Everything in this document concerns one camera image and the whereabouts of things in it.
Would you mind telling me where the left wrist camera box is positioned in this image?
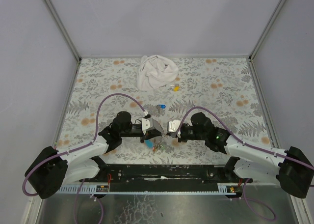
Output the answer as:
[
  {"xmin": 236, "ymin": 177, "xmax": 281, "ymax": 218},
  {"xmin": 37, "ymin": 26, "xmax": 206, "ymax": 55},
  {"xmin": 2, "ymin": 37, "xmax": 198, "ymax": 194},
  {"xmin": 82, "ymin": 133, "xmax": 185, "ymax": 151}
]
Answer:
[{"xmin": 141, "ymin": 117, "xmax": 155, "ymax": 134}]

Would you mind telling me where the floral patterned table mat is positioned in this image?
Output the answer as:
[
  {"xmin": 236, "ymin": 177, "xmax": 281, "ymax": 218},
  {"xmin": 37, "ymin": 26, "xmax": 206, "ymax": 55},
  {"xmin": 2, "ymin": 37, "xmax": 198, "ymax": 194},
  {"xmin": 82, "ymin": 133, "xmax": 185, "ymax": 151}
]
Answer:
[{"xmin": 57, "ymin": 57, "xmax": 275, "ymax": 166}]

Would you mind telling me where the crumpled white cloth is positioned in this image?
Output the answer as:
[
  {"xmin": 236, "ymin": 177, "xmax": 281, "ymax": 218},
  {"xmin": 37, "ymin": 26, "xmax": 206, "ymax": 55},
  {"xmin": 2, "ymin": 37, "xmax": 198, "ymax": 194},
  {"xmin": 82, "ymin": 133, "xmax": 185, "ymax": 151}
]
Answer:
[{"xmin": 136, "ymin": 55, "xmax": 179, "ymax": 91}]

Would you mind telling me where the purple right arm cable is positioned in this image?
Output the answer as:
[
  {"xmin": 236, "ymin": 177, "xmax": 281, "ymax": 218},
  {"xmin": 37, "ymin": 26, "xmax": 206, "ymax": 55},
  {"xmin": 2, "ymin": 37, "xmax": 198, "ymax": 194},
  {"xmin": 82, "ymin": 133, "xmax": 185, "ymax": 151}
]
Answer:
[{"xmin": 177, "ymin": 106, "xmax": 314, "ymax": 187}]

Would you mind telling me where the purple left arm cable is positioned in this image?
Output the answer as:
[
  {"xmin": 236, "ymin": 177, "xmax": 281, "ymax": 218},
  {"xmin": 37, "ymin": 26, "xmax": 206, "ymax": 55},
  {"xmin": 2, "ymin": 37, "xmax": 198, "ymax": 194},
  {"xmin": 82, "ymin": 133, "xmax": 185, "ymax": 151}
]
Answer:
[{"xmin": 22, "ymin": 93, "xmax": 151, "ymax": 196}]

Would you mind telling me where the white slotted cable duct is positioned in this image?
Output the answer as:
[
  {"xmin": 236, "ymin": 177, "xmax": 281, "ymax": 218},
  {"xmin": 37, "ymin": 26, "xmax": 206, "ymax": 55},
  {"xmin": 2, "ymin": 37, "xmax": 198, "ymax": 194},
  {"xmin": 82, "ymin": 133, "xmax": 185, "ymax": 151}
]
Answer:
[{"xmin": 57, "ymin": 184, "xmax": 109, "ymax": 195}]

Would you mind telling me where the key with yellow tag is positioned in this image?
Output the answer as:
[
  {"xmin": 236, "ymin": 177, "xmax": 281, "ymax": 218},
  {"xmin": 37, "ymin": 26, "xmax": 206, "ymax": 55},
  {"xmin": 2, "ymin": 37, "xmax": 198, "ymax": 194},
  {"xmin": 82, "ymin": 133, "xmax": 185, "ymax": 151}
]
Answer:
[{"xmin": 170, "ymin": 84, "xmax": 180, "ymax": 91}]

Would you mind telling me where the key with blue tag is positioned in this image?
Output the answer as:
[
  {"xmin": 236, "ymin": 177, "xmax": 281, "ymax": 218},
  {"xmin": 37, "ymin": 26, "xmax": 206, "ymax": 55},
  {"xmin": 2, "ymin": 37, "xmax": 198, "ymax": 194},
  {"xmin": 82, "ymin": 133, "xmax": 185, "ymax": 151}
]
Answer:
[{"xmin": 157, "ymin": 104, "xmax": 166, "ymax": 109}]

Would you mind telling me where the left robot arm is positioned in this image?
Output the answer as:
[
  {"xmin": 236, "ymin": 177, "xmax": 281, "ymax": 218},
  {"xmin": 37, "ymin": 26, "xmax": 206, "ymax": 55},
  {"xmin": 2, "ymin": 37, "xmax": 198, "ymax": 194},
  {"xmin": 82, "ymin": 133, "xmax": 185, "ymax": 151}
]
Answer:
[{"xmin": 22, "ymin": 111, "xmax": 163, "ymax": 199}]

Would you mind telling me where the blue keyring holder with rings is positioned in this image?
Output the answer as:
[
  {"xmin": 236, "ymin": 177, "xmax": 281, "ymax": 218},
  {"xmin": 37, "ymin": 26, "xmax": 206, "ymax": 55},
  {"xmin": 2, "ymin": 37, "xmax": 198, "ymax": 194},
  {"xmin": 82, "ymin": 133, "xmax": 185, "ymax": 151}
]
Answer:
[{"xmin": 144, "ymin": 119, "xmax": 164, "ymax": 152}]

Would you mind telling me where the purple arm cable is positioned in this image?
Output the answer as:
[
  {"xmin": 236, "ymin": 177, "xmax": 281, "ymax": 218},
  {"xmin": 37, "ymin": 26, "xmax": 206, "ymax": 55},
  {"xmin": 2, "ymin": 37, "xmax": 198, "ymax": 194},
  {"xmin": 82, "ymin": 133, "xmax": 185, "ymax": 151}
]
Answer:
[
  {"xmin": 177, "ymin": 106, "xmax": 314, "ymax": 187},
  {"xmin": 22, "ymin": 93, "xmax": 151, "ymax": 196}
]

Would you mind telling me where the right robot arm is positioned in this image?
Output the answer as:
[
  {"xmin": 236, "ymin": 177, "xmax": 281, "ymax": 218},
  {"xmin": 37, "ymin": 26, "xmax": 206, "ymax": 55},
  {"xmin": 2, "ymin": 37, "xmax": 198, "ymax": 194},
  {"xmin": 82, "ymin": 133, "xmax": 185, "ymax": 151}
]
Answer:
[{"xmin": 167, "ymin": 112, "xmax": 314, "ymax": 198}]

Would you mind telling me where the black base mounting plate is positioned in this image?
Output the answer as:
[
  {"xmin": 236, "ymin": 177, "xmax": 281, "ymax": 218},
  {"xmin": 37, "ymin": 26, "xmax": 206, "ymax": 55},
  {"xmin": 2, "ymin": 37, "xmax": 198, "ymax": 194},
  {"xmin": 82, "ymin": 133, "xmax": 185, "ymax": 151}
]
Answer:
[{"xmin": 85, "ymin": 164, "xmax": 245, "ymax": 193}]

